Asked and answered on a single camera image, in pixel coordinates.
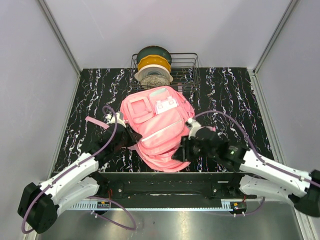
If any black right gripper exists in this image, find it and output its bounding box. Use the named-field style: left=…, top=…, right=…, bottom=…
left=171, top=134, right=217, bottom=162

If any pink student backpack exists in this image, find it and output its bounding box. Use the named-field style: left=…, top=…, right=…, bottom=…
left=86, top=86, right=195, bottom=173

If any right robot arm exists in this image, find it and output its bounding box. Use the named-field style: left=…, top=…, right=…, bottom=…
left=172, top=127, right=320, bottom=218

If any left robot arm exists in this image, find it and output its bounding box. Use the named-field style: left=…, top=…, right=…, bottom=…
left=17, top=123, right=142, bottom=234

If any grey patterned plate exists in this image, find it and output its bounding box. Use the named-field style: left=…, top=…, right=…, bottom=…
left=140, top=75, right=170, bottom=88

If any yellow plate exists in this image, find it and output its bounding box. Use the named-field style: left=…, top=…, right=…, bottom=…
left=137, top=54, right=171, bottom=72

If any dark green plate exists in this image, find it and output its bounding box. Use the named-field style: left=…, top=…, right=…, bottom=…
left=136, top=45, right=172, bottom=64

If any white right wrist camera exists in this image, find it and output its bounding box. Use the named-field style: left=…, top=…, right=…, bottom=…
left=185, top=118, right=202, bottom=139

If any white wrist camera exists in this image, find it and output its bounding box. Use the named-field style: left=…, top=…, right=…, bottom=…
left=185, top=118, right=202, bottom=139
left=105, top=111, right=126, bottom=127

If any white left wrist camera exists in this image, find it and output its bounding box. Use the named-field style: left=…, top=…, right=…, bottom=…
left=105, top=111, right=126, bottom=127

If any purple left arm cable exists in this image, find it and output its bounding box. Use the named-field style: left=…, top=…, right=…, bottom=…
left=20, top=105, right=137, bottom=235

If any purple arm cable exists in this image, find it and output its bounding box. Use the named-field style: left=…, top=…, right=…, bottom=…
left=189, top=110, right=320, bottom=217
left=20, top=105, right=137, bottom=235

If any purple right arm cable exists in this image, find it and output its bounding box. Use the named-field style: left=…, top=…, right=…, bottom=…
left=189, top=110, right=320, bottom=217

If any aluminium front rail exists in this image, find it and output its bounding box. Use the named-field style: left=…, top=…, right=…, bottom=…
left=32, top=180, right=308, bottom=211

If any black wire dish rack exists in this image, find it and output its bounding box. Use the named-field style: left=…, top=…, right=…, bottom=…
left=128, top=52, right=201, bottom=95

